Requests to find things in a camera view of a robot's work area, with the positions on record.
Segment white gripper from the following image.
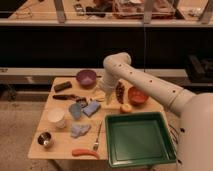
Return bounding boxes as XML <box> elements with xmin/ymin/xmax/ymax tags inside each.
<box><xmin>98</xmin><ymin>76</ymin><xmax>116</xmax><ymax>104</ymax></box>

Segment blue sponge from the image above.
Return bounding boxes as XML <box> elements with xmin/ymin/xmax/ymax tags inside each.
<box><xmin>83</xmin><ymin>101</ymin><xmax>101</xmax><ymax>117</ymax></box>

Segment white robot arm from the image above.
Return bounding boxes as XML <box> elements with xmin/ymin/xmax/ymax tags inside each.
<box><xmin>98</xmin><ymin>52</ymin><xmax>213</xmax><ymax>171</ymax></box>

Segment purple bowl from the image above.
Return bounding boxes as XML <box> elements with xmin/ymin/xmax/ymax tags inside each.
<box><xmin>76</xmin><ymin>69</ymin><xmax>97</xmax><ymax>88</ymax></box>

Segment red bowl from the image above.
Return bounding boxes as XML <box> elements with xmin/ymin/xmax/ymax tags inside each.
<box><xmin>128</xmin><ymin>87</ymin><xmax>148</xmax><ymax>106</ymax></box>

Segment brown pinecone-like object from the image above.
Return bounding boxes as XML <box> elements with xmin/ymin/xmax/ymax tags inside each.
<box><xmin>115</xmin><ymin>82</ymin><xmax>125</xmax><ymax>104</ymax></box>

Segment orange fruit toy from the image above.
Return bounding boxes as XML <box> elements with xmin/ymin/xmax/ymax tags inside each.
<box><xmin>120</xmin><ymin>103</ymin><xmax>132</xmax><ymax>113</ymax></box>

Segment dark brown block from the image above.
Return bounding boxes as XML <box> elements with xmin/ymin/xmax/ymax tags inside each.
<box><xmin>54</xmin><ymin>81</ymin><xmax>72</xmax><ymax>92</ymax></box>

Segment light blue crumpled cloth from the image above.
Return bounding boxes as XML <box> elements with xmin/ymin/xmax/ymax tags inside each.
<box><xmin>71</xmin><ymin>124</ymin><xmax>91</xmax><ymax>138</ymax></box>

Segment green plastic tray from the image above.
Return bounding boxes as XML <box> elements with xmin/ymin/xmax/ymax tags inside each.
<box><xmin>105</xmin><ymin>112</ymin><xmax>176</xmax><ymax>168</ymax></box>

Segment white cup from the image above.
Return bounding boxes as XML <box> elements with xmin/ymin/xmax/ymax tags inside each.
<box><xmin>47</xmin><ymin>108</ymin><xmax>66</xmax><ymax>129</ymax></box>

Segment metal fork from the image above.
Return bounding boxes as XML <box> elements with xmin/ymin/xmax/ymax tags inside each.
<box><xmin>93</xmin><ymin>121</ymin><xmax>103</xmax><ymax>151</ymax></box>

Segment orange carrot toy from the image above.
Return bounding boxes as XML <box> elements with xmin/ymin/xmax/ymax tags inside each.
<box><xmin>71</xmin><ymin>149</ymin><xmax>100</xmax><ymax>159</ymax></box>

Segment small metal cup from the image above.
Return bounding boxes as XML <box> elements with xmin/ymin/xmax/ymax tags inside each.
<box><xmin>37</xmin><ymin>132</ymin><xmax>53</xmax><ymax>148</ymax></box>

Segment yellow-handled spoon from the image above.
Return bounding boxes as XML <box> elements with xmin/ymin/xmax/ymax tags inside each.
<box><xmin>90</xmin><ymin>96</ymin><xmax>105</xmax><ymax>102</ymax></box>

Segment dark handled brush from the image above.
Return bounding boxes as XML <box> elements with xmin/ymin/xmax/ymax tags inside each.
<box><xmin>52</xmin><ymin>94</ymin><xmax>86</xmax><ymax>102</ymax></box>

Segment black cable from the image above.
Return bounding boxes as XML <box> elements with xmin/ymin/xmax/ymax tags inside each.
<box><xmin>167</xmin><ymin>123</ymin><xmax>181</xmax><ymax>148</ymax></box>

